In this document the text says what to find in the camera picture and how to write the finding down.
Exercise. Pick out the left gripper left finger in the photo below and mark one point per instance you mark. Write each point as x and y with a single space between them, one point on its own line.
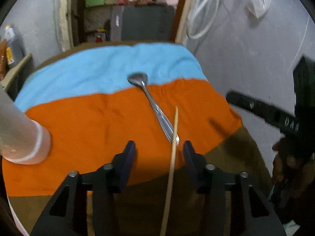
127 160

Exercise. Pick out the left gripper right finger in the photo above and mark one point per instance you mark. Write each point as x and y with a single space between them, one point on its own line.
196 164

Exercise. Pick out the kitchen counter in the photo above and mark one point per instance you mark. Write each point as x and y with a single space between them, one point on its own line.
12 73

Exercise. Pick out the right hand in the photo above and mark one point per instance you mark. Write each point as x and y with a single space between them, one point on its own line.
288 167

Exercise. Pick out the brown tablecloth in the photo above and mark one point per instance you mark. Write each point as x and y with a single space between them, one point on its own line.
140 206

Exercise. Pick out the orange cloth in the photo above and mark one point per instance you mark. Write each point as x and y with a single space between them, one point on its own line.
88 131

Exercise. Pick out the bamboo chopstick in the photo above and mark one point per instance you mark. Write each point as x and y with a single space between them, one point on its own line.
170 177

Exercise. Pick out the light blue cloth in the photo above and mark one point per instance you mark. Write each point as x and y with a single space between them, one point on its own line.
105 70

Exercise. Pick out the translucent plastic utensil cup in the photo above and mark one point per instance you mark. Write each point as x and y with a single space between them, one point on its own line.
23 140

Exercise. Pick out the red white bottle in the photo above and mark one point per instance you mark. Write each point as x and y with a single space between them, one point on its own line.
100 36

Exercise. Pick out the large oil jug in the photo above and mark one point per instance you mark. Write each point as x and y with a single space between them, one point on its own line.
14 52

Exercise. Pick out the green box on shelf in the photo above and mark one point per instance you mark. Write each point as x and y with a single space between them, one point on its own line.
94 3

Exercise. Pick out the steel teaspoon patterned handle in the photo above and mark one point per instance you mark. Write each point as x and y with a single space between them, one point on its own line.
141 80

